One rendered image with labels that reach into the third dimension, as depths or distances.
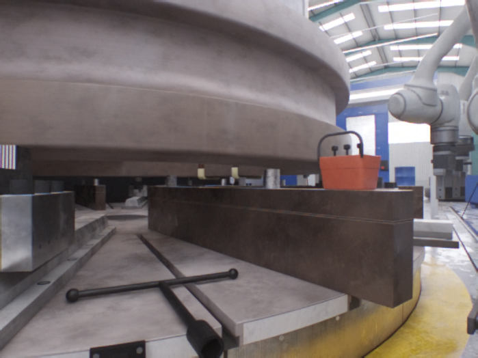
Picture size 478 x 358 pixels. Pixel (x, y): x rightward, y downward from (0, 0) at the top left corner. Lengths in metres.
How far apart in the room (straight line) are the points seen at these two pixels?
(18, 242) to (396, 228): 1.13
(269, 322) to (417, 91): 0.85
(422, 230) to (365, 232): 1.21
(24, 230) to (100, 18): 1.02
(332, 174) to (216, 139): 0.56
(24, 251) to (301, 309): 0.85
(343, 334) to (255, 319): 0.46
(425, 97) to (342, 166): 0.34
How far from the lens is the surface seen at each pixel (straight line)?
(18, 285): 1.19
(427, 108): 1.16
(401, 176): 10.13
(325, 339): 1.27
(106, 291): 1.21
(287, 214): 1.37
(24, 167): 1.30
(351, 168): 1.17
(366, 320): 1.47
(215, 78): 1.69
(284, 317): 1.06
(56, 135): 1.39
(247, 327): 1.00
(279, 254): 1.43
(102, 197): 5.00
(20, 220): 1.04
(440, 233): 2.33
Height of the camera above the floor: 0.71
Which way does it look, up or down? 1 degrees up
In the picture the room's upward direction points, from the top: straight up
